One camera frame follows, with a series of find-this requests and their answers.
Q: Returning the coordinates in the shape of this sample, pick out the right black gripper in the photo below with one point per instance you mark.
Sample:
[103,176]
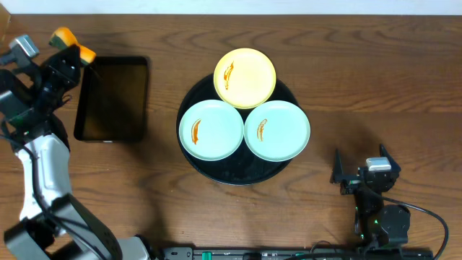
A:
[338,172]

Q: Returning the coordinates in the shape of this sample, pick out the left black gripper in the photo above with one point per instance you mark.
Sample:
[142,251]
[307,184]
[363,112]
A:
[67,60]

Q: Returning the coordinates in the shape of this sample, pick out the orange and green sponge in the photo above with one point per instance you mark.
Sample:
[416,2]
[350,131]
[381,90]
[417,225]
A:
[63,38]

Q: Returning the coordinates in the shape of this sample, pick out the pale green plate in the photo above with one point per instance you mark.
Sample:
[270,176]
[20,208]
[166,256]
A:
[277,131]
[211,130]

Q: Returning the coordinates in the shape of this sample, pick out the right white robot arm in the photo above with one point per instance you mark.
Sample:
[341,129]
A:
[380,225]

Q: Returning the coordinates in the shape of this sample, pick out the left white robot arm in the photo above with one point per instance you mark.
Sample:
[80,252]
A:
[53,224]

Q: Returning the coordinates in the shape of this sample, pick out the black rectangular water tray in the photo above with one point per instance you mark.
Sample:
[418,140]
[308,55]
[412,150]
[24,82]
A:
[113,100]

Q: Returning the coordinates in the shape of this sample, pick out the yellow plate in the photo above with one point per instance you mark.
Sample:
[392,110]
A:
[244,78]

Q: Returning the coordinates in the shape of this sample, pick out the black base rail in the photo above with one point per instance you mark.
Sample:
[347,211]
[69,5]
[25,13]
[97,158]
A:
[188,253]

